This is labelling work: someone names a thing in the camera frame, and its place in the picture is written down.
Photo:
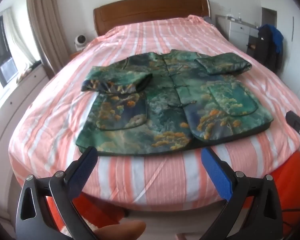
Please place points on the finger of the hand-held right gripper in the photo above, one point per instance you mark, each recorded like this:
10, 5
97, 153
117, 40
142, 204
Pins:
296, 122

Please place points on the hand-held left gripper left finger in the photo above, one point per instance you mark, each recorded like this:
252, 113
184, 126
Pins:
86, 162

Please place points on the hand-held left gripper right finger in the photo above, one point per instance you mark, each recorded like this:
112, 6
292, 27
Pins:
215, 172

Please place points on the green printed padded jacket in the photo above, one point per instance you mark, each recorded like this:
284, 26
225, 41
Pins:
165, 105

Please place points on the person's left hand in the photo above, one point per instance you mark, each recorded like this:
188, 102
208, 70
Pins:
120, 231

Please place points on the orange bed base cover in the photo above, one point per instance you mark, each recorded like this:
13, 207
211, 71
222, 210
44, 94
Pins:
287, 182

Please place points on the dark hanging jacket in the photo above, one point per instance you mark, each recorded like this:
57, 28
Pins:
266, 47

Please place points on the blue cloth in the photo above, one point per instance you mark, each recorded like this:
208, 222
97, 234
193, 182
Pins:
277, 36

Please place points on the wooden nightstand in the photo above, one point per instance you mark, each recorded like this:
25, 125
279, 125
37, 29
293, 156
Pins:
75, 54

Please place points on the white cabinet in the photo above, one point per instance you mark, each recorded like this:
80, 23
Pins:
240, 28

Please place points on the bed with pink striped sheet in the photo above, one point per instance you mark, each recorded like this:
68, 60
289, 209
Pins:
145, 37

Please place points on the white sheer curtain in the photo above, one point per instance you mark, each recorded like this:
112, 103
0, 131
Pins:
20, 40

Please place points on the dark framed window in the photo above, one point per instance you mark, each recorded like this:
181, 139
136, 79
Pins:
0, 52

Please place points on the beige curtain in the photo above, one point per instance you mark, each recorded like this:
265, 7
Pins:
46, 25

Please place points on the wooden headboard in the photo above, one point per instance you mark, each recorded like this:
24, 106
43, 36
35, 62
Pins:
150, 10

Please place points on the white round camera device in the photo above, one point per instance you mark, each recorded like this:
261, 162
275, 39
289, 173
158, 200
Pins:
80, 42

